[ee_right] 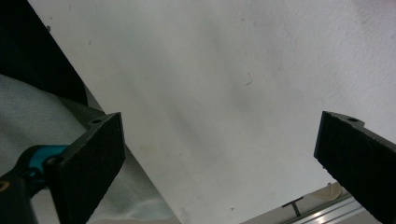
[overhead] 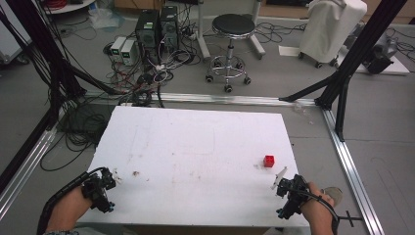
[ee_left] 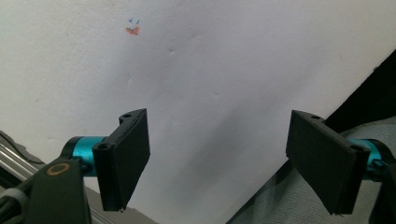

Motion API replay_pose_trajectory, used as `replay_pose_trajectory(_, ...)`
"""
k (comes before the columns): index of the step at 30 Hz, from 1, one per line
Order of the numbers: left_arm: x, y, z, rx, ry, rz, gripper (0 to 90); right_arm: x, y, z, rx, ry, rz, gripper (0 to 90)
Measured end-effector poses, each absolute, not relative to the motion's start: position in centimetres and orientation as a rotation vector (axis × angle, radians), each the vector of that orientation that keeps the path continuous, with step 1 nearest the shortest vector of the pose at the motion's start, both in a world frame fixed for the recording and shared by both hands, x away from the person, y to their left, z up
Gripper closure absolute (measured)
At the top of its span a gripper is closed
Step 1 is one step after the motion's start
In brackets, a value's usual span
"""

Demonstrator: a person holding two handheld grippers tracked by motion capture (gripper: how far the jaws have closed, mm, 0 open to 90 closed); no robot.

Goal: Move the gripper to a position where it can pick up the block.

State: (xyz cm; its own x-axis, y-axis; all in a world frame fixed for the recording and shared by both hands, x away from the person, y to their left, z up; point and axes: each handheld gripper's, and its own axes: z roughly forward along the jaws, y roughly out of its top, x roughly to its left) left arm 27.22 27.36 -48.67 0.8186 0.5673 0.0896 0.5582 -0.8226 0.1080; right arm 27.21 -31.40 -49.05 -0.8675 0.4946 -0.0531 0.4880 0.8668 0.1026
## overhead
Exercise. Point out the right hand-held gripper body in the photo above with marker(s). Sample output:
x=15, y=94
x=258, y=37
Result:
x=293, y=196

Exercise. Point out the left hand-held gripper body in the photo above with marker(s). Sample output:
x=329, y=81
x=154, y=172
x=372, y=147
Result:
x=97, y=192

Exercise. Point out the red cube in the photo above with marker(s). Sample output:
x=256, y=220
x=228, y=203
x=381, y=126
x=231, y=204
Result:
x=269, y=161

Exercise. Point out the person's left hand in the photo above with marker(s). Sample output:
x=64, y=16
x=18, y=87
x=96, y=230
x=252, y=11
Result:
x=68, y=209

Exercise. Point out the person's shoe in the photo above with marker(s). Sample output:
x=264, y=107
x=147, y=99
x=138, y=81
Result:
x=333, y=194

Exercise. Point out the white power supply box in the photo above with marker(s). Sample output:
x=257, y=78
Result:
x=117, y=48
x=128, y=52

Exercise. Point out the white paper sheet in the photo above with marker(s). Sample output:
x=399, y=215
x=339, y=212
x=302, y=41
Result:
x=288, y=50

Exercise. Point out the white table leg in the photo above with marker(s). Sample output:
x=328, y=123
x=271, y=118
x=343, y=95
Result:
x=203, y=36
x=256, y=42

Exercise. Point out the black computer tower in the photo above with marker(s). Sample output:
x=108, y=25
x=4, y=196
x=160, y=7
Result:
x=169, y=27
x=147, y=32

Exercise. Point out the white covered cart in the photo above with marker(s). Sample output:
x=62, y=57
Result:
x=329, y=29

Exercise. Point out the black round stool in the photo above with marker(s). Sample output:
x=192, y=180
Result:
x=233, y=26

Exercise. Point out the clear plastic bag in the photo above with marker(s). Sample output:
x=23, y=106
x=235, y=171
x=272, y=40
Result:
x=104, y=17

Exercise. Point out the white floor board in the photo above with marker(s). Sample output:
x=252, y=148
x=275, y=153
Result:
x=394, y=67

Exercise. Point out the grey machine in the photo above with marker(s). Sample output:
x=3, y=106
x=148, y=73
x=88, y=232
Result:
x=383, y=54

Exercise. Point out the round white table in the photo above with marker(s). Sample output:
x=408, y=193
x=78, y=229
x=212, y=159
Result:
x=70, y=6

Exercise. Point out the aluminium floor rail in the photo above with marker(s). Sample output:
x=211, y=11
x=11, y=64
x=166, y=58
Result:
x=228, y=99
x=352, y=169
x=23, y=163

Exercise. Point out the black frame strut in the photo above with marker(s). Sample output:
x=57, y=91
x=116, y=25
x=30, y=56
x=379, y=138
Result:
x=355, y=55
x=42, y=49

